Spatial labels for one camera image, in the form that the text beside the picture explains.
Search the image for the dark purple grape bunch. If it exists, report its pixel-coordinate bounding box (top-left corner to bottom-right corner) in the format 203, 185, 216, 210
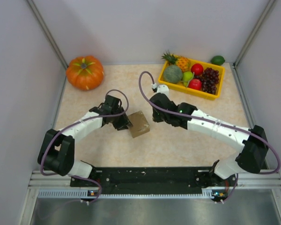
194, 67, 219, 95

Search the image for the brown cardboard express box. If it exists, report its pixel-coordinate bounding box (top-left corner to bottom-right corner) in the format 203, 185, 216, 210
128, 111, 150, 138

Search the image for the red apple at back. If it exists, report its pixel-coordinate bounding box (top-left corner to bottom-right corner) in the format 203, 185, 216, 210
191, 63, 204, 76

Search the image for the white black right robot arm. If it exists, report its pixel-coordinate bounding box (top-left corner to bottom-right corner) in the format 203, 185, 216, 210
149, 93, 268, 186

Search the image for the yellow plastic tray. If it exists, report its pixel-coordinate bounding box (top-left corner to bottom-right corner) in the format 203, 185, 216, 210
158, 59, 225, 100

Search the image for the green lime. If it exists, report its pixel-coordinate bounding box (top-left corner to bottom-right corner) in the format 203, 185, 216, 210
210, 55, 226, 66

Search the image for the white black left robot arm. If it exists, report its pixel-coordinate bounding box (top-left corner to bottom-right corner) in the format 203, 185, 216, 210
37, 95, 132, 186

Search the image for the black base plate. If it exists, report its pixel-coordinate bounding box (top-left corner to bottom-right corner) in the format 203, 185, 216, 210
70, 166, 236, 195

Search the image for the small pineapple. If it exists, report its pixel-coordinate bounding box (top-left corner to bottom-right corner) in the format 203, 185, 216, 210
162, 51, 191, 73

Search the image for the red apple at front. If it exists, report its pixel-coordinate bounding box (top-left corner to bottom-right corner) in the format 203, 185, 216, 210
188, 79, 202, 90

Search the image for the green netted melon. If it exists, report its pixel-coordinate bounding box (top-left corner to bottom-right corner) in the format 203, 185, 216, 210
163, 65, 183, 84

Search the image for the orange pumpkin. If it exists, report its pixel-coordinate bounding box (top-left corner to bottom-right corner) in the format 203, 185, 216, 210
66, 55, 104, 91

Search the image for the green pear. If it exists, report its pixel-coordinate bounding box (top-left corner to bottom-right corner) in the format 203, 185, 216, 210
182, 71, 194, 87

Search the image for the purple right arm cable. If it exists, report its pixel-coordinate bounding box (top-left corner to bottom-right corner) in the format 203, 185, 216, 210
139, 71, 281, 203

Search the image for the grey slotted cable duct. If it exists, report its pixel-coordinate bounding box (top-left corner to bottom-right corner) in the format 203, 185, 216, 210
37, 187, 228, 200

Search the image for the red apple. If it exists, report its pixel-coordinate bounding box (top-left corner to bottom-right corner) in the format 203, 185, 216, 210
188, 79, 202, 90
191, 63, 204, 76

